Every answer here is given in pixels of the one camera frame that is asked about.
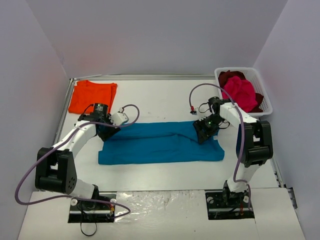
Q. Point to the white plastic laundry basket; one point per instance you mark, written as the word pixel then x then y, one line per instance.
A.
pixel 253 76

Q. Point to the white front cover board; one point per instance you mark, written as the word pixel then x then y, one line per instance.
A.
pixel 168 215

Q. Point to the pink magenta t shirt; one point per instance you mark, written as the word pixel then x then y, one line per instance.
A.
pixel 242 92

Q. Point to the dark maroon t shirt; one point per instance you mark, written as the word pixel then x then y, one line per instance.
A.
pixel 223 77

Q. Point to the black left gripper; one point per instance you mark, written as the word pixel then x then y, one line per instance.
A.
pixel 107 132

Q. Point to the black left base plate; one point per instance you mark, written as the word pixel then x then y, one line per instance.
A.
pixel 90 212

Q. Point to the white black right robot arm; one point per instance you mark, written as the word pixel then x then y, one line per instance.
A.
pixel 254 144

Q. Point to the folded orange t shirt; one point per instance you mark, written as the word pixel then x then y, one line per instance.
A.
pixel 86 93

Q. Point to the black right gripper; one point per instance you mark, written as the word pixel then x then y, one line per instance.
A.
pixel 203 132

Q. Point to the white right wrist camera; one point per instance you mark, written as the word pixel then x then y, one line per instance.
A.
pixel 201 115

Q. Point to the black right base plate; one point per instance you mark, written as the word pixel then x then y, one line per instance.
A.
pixel 218 209

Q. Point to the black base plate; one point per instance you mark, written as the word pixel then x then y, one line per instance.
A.
pixel 90 212
pixel 218 209

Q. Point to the teal blue t shirt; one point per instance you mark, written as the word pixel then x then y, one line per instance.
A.
pixel 158 142

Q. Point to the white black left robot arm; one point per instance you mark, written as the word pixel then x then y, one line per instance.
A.
pixel 57 170

